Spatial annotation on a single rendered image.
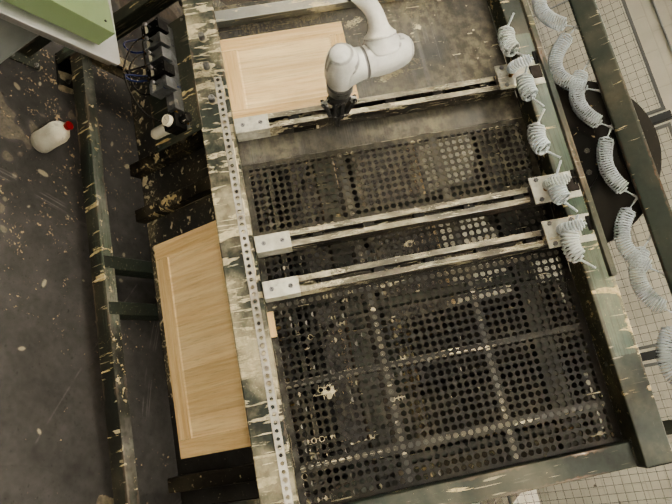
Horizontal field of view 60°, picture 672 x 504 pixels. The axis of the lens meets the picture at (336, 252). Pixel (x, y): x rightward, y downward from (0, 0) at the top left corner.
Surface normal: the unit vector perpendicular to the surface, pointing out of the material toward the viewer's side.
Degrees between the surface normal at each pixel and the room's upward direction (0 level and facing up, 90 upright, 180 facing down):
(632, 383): 58
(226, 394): 90
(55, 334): 0
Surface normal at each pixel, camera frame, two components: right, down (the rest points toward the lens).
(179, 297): -0.50, -0.12
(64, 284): 0.85, -0.30
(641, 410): 0.03, -0.25
